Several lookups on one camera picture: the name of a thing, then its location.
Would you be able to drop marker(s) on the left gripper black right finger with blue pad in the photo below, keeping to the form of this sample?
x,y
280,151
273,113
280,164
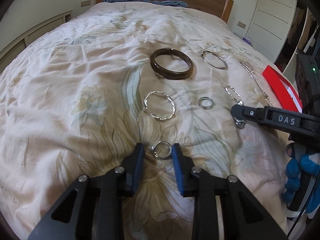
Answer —
x,y
243,216

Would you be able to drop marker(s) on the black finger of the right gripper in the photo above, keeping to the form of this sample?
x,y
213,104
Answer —
x,y
280,119

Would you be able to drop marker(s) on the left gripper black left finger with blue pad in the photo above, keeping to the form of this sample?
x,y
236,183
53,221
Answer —
x,y
91,208

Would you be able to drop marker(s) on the red jewelry box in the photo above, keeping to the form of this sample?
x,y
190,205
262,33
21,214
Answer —
x,y
283,90

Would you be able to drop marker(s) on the thin silver bangle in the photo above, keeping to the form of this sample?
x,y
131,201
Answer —
x,y
214,60

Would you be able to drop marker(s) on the twisted silver hoop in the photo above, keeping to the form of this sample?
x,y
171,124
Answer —
x,y
235,96
160,93

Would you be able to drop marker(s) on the dark brown bangle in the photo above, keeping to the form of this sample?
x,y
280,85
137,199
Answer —
x,y
170,74

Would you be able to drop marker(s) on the open closet shelving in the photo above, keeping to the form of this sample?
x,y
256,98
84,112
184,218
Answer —
x,y
302,28

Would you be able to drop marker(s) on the white wardrobe door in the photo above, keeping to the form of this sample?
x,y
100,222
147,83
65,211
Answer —
x,y
270,26

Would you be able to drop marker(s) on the purple tissue box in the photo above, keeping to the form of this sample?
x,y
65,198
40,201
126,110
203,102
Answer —
x,y
246,40

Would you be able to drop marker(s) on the floral beige bed quilt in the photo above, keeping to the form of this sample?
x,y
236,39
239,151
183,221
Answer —
x,y
72,104

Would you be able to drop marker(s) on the blue pillow right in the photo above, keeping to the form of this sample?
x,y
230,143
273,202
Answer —
x,y
171,3

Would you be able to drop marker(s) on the right wall switch plate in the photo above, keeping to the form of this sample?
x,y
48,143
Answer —
x,y
241,25

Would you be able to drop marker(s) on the wall switch plate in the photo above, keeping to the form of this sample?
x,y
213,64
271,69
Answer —
x,y
241,25
85,3

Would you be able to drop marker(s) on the low white wall cabinet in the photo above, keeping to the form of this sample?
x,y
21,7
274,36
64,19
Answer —
x,y
12,50

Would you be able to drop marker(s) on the left wall switch plate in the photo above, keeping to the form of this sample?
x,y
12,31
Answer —
x,y
85,3

